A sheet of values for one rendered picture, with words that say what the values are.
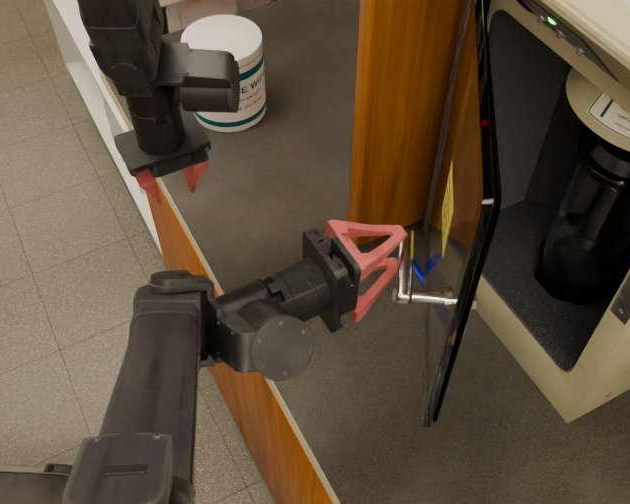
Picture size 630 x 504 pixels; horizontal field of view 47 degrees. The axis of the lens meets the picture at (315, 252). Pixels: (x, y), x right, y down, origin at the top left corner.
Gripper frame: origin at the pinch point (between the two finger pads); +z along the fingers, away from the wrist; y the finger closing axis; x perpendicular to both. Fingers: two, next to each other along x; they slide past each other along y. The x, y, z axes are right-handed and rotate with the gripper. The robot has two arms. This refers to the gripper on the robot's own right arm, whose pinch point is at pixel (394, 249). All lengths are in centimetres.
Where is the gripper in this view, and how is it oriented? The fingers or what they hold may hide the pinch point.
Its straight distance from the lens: 75.4
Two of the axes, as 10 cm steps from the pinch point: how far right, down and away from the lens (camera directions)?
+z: 8.7, -3.8, 3.2
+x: -4.9, -6.9, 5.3
